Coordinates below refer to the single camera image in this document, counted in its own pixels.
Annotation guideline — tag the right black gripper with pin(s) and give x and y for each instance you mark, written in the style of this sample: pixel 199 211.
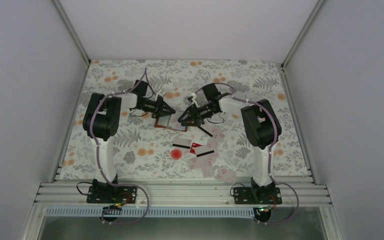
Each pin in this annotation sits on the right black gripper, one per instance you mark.
pixel 194 116

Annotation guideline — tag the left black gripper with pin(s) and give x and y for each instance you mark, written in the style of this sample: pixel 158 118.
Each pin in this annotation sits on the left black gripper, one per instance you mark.
pixel 158 111

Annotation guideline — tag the brown leather card holder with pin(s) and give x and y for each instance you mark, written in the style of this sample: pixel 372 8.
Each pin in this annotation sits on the brown leather card holder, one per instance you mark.
pixel 166 123

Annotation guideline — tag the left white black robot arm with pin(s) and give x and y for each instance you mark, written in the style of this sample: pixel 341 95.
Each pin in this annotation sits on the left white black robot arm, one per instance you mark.
pixel 101 122

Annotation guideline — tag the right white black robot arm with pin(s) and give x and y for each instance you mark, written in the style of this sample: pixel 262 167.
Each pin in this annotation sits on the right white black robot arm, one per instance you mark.
pixel 261 126

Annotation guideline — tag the white card black stripe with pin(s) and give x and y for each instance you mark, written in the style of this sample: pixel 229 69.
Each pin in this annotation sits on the white card black stripe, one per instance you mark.
pixel 182 143

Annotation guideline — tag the red card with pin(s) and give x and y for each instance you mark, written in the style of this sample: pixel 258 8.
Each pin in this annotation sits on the red card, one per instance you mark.
pixel 193 147

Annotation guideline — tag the white pink card lowest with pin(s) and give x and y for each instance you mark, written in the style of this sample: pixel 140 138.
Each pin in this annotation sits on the white pink card lowest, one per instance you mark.
pixel 226 175

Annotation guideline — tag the floral patterned table mat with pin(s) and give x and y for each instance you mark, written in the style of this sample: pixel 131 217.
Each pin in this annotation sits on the floral patterned table mat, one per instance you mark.
pixel 142 151

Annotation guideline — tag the red round spot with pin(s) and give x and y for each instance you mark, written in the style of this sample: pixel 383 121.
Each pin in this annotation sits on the red round spot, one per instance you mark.
pixel 176 154

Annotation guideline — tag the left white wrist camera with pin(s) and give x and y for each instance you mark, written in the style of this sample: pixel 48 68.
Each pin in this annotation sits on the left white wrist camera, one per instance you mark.
pixel 160 94

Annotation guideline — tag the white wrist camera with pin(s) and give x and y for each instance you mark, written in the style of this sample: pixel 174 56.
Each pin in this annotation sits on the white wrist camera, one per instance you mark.
pixel 192 99
pixel 160 94

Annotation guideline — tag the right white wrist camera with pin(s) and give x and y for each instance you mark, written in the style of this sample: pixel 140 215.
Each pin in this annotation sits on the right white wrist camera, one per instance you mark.
pixel 192 99

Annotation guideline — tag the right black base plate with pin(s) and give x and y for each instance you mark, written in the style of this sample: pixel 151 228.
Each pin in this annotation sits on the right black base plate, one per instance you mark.
pixel 251 196

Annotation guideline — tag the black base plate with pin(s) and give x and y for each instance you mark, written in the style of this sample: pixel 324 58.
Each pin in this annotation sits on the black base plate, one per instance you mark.
pixel 112 195
pixel 251 196

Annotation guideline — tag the blue slotted cable duct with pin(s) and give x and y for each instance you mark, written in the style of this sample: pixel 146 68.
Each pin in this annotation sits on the blue slotted cable duct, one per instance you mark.
pixel 152 212

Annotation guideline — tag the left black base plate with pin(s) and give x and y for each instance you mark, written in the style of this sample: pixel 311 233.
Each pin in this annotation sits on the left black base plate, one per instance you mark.
pixel 112 195

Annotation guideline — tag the aluminium rail frame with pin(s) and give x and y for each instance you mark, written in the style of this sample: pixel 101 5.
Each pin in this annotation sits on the aluminium rail frame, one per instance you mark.
pixel 182 194

